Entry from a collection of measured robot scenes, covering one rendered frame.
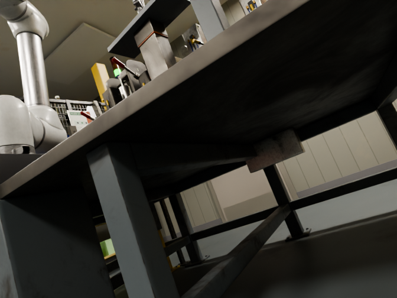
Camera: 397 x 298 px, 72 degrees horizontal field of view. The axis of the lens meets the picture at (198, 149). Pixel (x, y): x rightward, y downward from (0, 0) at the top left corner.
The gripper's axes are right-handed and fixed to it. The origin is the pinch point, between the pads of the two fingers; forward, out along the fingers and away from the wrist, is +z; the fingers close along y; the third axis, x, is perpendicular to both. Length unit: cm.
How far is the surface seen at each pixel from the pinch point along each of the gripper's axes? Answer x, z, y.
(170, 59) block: -4.3, 22.5, -2.4
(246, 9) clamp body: -36.3, 18.8, -3.5
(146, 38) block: 1.1, 11.3, -4.3
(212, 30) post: -22.3, 27.0, -14.7
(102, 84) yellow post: 84, -56, 123
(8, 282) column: 56, 77, -31
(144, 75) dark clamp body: 12.4, 14.2, 15.2
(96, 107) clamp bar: 54, 3, 43
